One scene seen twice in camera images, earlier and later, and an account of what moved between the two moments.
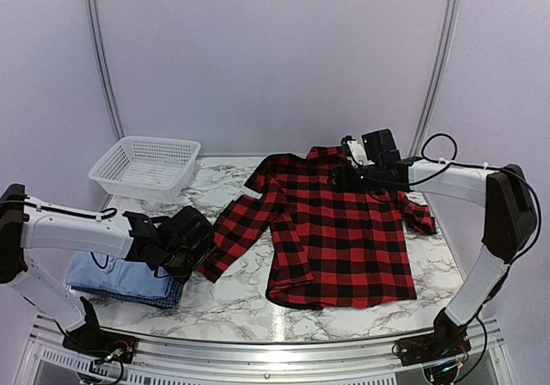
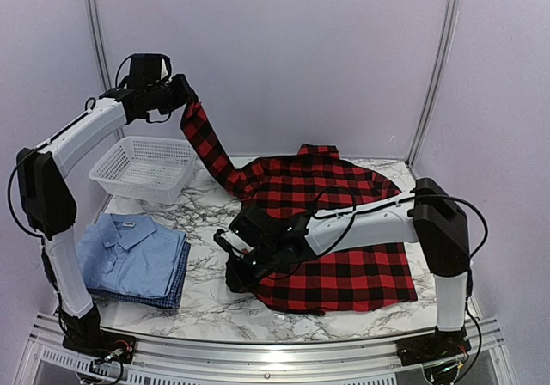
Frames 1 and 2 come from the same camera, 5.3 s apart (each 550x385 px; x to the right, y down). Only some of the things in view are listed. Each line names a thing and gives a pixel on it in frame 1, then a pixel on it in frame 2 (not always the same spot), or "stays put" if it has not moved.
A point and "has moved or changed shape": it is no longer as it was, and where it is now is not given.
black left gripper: x=184 y=273 to x=185 y=93
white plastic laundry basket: x=154 y=168 stays put
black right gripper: x=343 y=183 to x=242 y=282
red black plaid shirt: x=327 y=247 has moved or changed shape
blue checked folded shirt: x=172 y=300 stays put
